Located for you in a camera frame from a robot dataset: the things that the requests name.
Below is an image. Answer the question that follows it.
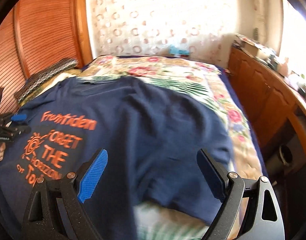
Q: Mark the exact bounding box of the cardboard box on cabinet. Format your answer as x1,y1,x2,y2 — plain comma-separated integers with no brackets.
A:
242,41,266,59

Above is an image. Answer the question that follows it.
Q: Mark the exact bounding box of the blue tissue box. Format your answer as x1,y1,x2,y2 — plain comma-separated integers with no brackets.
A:
169,45,190,57

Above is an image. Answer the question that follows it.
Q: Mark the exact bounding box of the wooden louvred wardrobe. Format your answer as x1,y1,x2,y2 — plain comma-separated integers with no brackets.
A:
0,0,93,113

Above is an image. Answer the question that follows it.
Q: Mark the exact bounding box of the navy printed t-shirt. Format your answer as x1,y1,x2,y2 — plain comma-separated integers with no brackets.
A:
0,76,233,239

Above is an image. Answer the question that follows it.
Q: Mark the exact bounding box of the pink circle sheer curtain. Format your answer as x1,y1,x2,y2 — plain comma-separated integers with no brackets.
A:
86,0,239,63

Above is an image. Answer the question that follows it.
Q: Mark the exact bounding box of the floral bed blanket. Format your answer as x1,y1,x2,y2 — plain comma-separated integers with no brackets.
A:
10,56,263,239

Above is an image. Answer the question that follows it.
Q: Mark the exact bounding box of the wooden side cabinet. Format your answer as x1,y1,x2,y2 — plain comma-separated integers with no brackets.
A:
228,46,306,159

